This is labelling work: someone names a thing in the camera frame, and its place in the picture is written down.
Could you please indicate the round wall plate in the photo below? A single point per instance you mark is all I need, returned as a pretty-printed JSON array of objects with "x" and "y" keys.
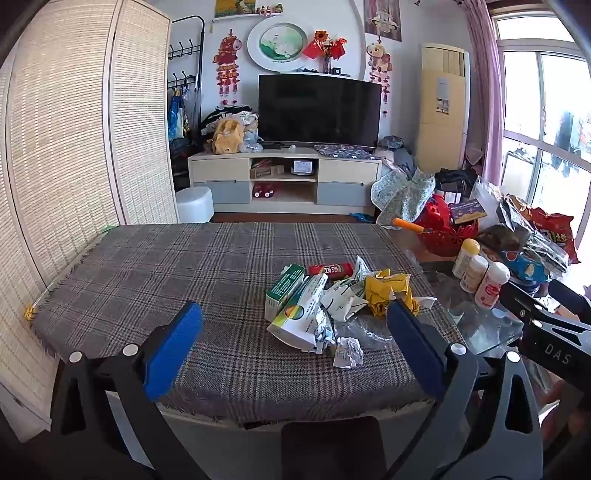
[{"x": 277, "y": 46}]

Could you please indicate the cream standing air conditioner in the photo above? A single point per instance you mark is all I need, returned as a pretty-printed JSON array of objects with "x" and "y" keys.
[{"x": 441, "y": 124}]

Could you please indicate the yellow capped white bottle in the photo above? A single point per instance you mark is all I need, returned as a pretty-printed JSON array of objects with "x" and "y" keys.
[{"x": 465, "y": 258}]

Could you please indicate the pile of clothes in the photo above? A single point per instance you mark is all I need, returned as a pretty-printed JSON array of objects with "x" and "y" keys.
[{"x": 397, "y": 152}]

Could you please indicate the red shoes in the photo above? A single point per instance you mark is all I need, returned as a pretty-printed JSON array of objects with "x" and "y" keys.
[{"x": 263, "y": 190}]

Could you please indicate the blue patterned cloth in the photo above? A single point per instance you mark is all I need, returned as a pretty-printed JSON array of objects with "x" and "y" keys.
[{"x": 346, "y": 151}]

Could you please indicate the blue hanging bag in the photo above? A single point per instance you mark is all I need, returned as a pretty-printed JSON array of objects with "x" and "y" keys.
[{"x": 176, "y": 115}]

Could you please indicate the television cabinet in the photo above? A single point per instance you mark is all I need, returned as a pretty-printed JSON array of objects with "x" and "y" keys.
[{"x": 221, "y": 170}]

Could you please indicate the woven folding screen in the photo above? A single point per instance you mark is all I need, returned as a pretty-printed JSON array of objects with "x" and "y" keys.
[{"x": 60, "y": 138}]

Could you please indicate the blue snack bag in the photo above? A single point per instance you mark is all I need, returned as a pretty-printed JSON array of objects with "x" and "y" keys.
[{"x": 524, "y": 270}]

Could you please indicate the white bottle red label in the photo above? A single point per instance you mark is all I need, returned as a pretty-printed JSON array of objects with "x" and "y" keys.
[{"x": 491, "y": 286}]

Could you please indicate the white medicine box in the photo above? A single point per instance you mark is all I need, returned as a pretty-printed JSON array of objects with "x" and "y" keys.
[{"x": 295, "y": 325}]

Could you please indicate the red hanging ornament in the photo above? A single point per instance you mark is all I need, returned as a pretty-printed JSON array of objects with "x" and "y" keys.
[
  {"x": 228, "y": 60},
  {"x": 379, "y": 64}
]

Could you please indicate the cardboard box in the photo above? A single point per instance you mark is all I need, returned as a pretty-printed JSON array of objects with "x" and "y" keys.
[{"x": 265, "y": 171}]

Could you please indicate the person's right hand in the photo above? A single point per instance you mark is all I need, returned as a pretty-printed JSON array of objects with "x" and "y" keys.
[{"x": 554, "y": 397}]

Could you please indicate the dark snack bags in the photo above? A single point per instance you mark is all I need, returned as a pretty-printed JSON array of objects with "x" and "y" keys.
[{"x": 517, "y": 221}]

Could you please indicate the red snack wrapper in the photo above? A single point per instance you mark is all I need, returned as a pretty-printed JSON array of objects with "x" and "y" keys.
[{"x": 330, "y": 270}]

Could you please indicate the black coat rack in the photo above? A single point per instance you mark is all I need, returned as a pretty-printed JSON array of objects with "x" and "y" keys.
[{"x": 199, "y": 55}]

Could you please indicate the white small device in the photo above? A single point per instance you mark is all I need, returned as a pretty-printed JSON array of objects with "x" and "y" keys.
[{"x": 303, "y": 167}]

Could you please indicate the red plastic basket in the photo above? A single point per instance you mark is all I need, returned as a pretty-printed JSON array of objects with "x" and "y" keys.
[{"x": 438, "y": 217}]

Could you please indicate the green medicine box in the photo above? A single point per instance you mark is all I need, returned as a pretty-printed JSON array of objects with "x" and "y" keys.
[{"x": 282, "y": 290}]

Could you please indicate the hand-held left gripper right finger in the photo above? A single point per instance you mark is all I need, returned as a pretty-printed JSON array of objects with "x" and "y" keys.
[{"x": 413, "y": 346}]

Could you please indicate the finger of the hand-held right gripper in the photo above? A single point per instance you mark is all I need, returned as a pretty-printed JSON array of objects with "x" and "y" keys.
[{"x": 521, "y": 300}]

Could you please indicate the framed wall picture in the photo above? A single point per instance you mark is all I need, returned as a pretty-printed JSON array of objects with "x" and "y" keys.
[{"x": 234, "y": 7}]

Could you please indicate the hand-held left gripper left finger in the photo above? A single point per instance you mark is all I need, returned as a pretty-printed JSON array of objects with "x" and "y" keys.
[{"x": 178, "y": 344}]

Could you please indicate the red snack bag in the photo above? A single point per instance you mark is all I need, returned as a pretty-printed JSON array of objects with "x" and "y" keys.
[{"x": 556, "y": 230}]

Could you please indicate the yellow plush toy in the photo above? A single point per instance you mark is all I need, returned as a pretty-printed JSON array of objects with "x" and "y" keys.
[{"x": 226, "y": 138}]

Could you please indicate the white green packet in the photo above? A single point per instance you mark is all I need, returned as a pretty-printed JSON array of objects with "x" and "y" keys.
[{"x": 344, "y": 295}]

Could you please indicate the white round stool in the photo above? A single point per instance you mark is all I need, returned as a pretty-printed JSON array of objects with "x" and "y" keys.
[{"x": 194, "y": 205}]

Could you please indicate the black television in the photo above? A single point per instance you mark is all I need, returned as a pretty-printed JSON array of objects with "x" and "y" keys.
[{"x": 318, "y": 110}]

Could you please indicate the vase with flowers and flags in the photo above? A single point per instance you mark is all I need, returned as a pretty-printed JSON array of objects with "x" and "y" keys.
[{"x": 325, "y": 48}]

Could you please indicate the window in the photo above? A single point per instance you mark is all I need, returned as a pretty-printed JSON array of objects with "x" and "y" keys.
[{"x": 545, "y": 92}]

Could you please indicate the wall poster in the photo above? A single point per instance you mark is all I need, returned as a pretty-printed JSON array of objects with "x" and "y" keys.
[{"x": 383, "y": 18}]

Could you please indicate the pink curtain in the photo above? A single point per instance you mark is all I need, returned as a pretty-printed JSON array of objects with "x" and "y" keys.
[{"x": 487, "y": 92}]

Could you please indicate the dark printed box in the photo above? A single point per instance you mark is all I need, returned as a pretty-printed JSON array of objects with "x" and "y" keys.
[{"x": 468, "y": 211}]

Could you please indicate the yellow wrapper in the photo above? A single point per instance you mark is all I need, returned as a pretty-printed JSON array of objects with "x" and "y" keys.
[{"x": 385, "y": 288}]

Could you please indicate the white paper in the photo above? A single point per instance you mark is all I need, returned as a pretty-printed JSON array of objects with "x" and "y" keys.
[{"x": 348, "y": 353}]

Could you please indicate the floral cloth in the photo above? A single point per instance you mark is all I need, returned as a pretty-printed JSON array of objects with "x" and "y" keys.
[{"x": 401, "y": 198}]

